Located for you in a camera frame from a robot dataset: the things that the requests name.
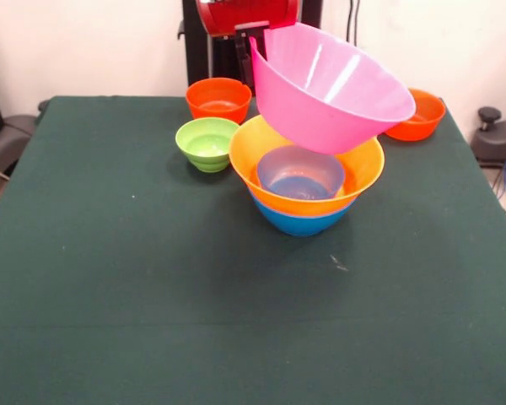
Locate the medium blue bowl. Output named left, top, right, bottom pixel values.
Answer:
left=251, top=196, right=358, bottom=237

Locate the small green bowl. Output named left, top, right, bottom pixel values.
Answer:
left=175, top=116, right=240, bottom=173

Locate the grey pedestal foot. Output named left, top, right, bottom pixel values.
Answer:
left=0, top=113, right=41, bottom=178
left=471, top=106, right=506, bottom=170

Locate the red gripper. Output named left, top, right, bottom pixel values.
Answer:
left=196, top=0, right=301, bottom=88

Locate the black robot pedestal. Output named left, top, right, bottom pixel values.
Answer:
left=177, top=0, right=324, bottom=85

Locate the black wall cable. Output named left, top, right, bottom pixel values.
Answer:
left=345, top=0, right=362, bottom=47

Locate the dark green tablecloth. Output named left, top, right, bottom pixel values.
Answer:
left=0, top=94, right=506, bottom=405

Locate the large pink bowl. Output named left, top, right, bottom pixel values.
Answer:
left=248, top=22, right=417, bottom=156

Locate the large orange bowl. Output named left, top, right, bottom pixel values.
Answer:
left=228, top=114, right=385, bottom=218

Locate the small blue bowl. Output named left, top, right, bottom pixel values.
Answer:
left=256, top=144, right=346, bottom=200

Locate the red-orange bowl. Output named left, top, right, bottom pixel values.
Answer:
left=185, top=77, right=253, bottom=125
left=383, top=87, right=447, bottom=143

